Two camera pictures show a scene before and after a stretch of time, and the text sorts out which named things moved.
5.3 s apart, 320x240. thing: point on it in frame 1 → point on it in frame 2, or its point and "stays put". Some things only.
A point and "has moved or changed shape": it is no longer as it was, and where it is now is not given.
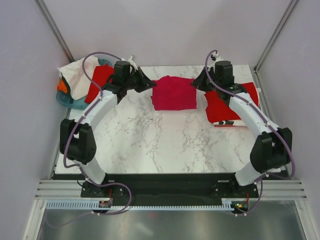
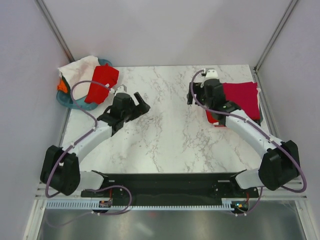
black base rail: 167,189 stays put
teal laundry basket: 66,100 stays put
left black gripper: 145,83 → 140,109
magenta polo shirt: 174,93 has moved or changed shape
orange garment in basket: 62,87 stays put
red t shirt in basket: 101,74 stays put
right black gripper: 199,83 → 198,87
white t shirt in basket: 77,81 stays put
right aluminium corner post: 289,11 stays put
